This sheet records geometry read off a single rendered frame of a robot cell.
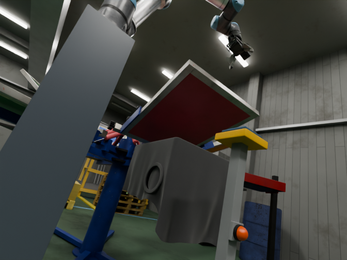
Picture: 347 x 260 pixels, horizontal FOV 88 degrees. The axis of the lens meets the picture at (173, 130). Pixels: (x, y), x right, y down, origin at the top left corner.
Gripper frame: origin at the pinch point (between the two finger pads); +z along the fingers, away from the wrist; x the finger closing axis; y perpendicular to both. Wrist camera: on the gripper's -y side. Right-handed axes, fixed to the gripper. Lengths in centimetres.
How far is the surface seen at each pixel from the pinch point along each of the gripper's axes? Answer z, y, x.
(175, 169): 61, 19, -30
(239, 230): 85, 14, -4
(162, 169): 61, 23, -35
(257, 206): 14, -253, -153
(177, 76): 17.1, 29.2, -19.5
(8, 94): 33, 93, -72
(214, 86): 16.9, 10.3, -12.5
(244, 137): 59, 18, 4
